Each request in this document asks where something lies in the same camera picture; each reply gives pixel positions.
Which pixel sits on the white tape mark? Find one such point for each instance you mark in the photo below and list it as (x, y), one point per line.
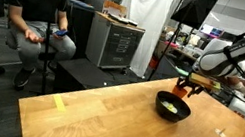
(220, 132)

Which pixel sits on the black white tray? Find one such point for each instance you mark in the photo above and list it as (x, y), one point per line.
(122, 19)

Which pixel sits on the cluttered wooden desk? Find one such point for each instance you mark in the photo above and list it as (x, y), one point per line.
(183, 52)

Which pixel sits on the dark smartphone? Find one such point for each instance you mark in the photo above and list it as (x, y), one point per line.
(61, 32)

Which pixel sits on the black draped cabinet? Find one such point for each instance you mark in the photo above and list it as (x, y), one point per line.
(79, 34)

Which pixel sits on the yellow green small piece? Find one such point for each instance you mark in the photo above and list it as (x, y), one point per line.
(174, 110)
(170, 106)

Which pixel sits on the black bowl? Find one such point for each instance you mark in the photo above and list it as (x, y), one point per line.
(163, 114)

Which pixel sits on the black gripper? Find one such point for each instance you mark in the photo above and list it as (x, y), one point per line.
(192, 84)

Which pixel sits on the yellow green wrist camera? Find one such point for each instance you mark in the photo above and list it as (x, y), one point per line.
(204, 81)

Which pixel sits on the white hanging curtain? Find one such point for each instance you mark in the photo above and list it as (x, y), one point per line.
(145, 15)

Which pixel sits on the black softbox light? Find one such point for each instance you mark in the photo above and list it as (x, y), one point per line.
(194, 8)

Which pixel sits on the grey drawer cabinet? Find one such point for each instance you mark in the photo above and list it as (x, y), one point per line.
(113, 43)

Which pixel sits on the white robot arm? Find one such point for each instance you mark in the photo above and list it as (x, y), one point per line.
(218, 63)

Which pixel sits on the yellow tape strip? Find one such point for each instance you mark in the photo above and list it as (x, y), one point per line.
(59, 102)

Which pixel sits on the orange cardboard box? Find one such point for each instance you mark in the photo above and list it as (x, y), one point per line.
(114, 8)

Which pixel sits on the thin black stand pole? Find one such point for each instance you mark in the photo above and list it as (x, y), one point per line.
(43, 64)

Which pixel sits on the colourful monitor screen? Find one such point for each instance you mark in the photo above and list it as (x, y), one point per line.
(212, 31)

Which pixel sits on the black light stand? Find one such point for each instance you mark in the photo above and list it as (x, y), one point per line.
(166, 51)

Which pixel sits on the white small piece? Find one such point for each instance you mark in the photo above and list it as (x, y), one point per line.
(165, 104)

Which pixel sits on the white ABB box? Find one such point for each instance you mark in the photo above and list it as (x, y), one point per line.
(240, 108)

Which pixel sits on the black floor box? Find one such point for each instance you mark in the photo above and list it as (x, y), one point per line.
(77, 74)

